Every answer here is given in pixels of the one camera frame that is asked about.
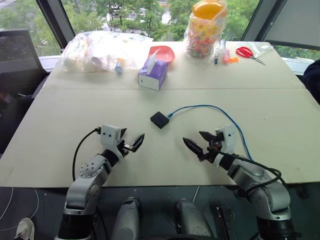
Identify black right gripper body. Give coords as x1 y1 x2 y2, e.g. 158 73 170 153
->
203 133 226 163

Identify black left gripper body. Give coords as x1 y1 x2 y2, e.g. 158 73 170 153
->
116 139 134 157

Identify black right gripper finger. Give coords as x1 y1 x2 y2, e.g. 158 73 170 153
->
199 131 216 143
182 136 209 162

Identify small black square box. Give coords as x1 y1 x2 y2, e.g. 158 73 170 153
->
150 111 171 130

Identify purple tissue box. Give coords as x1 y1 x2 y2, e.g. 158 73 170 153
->
136 48 170 92

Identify blue and orange glue stick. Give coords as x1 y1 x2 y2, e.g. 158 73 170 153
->
114 57 125 75

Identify grey rounded robot leg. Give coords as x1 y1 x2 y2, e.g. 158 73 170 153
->
116 196 141 240
173 198 214 239

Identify clear bag of white items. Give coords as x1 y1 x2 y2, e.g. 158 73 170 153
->
58 31 154 75

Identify red plastic bowl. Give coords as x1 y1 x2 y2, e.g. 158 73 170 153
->
149 45 176 64

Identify colourful candy jar in bag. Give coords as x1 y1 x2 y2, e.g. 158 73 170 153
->
184 0 229 64

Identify clear plastic bag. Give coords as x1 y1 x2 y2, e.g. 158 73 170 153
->
246 41 275 58

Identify person in dark clothing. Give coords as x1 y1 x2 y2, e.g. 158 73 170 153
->
302 58 320 106

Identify white sneaker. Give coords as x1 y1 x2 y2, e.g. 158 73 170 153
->
14 217 36 240

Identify dark computer monitor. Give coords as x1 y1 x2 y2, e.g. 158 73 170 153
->
0 28 44 74

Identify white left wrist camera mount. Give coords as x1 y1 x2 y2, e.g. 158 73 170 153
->
99 124 124 159

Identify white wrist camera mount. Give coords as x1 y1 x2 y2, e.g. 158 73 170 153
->
99 124 124 159
213 123 238 169

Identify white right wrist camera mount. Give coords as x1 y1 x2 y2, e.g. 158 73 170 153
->
213 123 238 169

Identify blue cable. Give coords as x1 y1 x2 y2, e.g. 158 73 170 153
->
167 104 254 162

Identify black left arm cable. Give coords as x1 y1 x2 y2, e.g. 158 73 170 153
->
72 127 102 182

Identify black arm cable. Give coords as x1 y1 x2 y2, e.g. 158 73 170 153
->
214 149 290 198
72 127 102 182

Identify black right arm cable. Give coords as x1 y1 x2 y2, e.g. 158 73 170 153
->
214 149 290 198

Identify black flat bracket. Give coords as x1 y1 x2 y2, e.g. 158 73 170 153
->
215 204 239 240

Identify red handled scissors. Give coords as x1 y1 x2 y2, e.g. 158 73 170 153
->
235 46 267 67

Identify thin white floor cable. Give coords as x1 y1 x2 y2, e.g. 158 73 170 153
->
0 186 41 232

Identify dark window frame pillar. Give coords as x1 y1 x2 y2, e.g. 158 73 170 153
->
35 0 76 54
240 0 320 51

